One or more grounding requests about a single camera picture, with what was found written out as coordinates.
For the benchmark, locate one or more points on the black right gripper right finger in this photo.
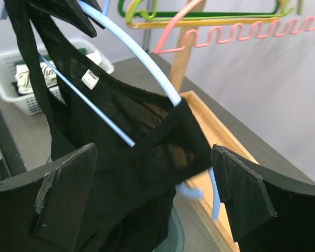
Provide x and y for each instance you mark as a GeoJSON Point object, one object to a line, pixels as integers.
{"type": "Point", "coordinates": [267, 211]}

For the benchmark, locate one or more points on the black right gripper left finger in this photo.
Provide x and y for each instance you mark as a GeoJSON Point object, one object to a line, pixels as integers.
{"type": "Point", "coordinates": [43, 209]}

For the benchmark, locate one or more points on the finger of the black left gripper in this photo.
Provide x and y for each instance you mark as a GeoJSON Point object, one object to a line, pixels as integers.
{"type": "Point", "coordinates": [68, 11]}

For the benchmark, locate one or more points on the light blue hanger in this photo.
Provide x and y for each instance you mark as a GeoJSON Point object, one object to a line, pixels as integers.
{"type": "Point", "coordinates": [132, 70]}

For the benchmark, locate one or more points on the green hanger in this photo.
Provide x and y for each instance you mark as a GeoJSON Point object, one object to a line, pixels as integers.
{"type": "Point", "coordinates": [155, 14]}

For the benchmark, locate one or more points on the neon yellow hanger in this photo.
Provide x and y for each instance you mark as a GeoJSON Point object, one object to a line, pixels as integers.
{"type": "Point", "coordinates": [281, 11]}

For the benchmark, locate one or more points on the black tank top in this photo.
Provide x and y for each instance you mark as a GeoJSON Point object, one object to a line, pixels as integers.
{"type": "Point", "coordinates": [90, 106]}

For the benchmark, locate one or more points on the wooden clothes rack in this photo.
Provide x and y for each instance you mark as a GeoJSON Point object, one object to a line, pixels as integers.
{"type": "Point", "coordinates": [220, 232]}

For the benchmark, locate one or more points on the white laundry basket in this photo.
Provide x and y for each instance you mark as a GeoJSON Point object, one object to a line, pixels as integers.
{"type": "Point", "coordinates": [28, 103]}

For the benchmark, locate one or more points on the blue plastic tub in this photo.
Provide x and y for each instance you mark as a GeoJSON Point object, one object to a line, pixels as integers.
{"type": "Point", "coordinates": [130, 208]}

